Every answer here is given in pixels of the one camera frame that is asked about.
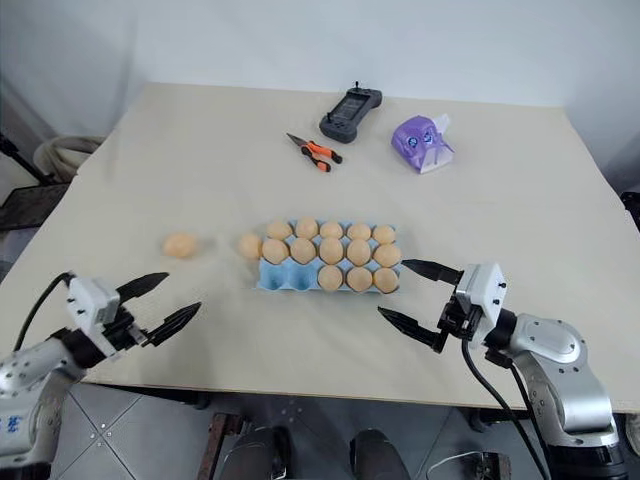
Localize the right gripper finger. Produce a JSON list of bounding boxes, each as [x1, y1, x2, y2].
[[401, 258, 464, 288], [376, 306, 448, 353]]

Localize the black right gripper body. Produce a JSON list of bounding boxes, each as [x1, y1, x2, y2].
[[437, 286, 484, 344]]

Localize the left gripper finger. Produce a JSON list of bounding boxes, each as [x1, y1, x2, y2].
[[115, 272, 171, 307], [141, 301, 203, 348]]

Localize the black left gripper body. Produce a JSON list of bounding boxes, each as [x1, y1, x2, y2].
[[101, 299, 147, 358]]

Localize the blue egg carton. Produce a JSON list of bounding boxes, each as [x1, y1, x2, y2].
[[255, 219, 406, 295]]

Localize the purple tissue pack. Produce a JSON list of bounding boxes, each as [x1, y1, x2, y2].
[[390, 113, 457, 177]]

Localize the dark rounded shape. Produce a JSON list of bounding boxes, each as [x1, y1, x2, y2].
[[219, 424, 294, 480], [348, 428, 412, 480]]

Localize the black floor mat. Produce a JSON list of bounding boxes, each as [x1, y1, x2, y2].
[[0, 182, 72, 232]]

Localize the orange black pliers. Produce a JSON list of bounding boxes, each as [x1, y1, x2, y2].
[[285, 131, 345, 174]]

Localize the black tripod stand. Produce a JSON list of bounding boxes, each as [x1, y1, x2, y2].
[[0, 128, 47, 184]]

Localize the black handheld remote controller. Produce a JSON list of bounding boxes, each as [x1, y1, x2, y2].
[[318, 79, 385, 144]]

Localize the dark equipment case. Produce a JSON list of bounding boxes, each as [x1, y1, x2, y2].
[[619, 188, 640, 237]]

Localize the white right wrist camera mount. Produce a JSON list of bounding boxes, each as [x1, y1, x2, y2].
[[451, 261, 510, 347]]

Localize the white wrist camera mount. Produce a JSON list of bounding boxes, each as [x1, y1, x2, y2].
[[451, 261, 510, 347], [65, 275, 122, 359]]

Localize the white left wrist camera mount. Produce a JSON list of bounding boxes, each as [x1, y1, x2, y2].
[[65, 275, 122, 359]]

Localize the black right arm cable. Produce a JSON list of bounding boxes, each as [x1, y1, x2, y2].
[[460, 335, 554, 480]]

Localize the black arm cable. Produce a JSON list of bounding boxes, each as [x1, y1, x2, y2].
[[460, 335, 554, 480], [13, 272, 72, 352]]

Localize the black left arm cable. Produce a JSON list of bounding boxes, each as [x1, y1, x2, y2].
[[13, 272, 72, 352]]

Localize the rusty brown metal frame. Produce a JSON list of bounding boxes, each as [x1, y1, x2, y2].
[[206, 409, 252, 480]]

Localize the thin white cable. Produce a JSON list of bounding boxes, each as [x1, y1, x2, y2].
[[424, 449, 482, 480]]

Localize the white coiled hose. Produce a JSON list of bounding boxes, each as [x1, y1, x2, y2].
[[33, 134, 105, 189]]

